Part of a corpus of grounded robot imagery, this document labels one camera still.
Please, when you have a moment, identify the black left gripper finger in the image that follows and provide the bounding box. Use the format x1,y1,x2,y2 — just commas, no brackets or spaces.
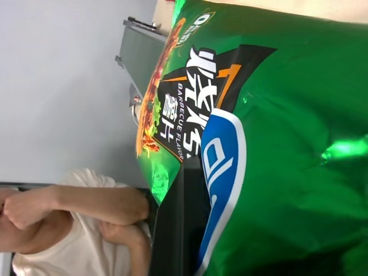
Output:
149,160,213,276

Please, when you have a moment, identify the green barbecue chip bag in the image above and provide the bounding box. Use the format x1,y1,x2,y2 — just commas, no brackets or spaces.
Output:
135,0,368,276

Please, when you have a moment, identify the conveyor control box red light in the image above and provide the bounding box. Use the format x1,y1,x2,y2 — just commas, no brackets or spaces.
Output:
128,82,143,108

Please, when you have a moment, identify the grey conveyor belt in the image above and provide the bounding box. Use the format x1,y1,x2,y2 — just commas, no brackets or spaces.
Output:
114,16,174,136

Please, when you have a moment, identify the bystander's bare hand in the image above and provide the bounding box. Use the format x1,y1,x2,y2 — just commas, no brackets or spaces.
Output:
2,186,60,231

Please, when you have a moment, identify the person in white t-shirt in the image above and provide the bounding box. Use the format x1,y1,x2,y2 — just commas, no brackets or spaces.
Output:
0,168,152,276

